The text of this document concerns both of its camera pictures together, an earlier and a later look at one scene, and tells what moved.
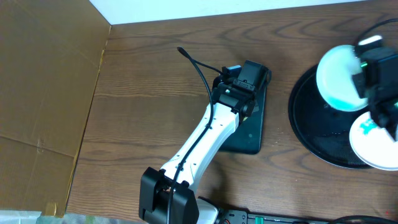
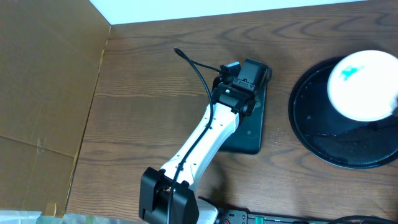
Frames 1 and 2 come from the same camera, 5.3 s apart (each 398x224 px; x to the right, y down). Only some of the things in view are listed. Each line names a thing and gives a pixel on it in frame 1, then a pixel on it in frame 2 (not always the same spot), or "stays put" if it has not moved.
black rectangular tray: x=247 y=138 stays put
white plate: x=372 y=144 -> x=362 y=84
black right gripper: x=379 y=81 -> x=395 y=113
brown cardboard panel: x=51 y=51 stays put
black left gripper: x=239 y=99 stays put
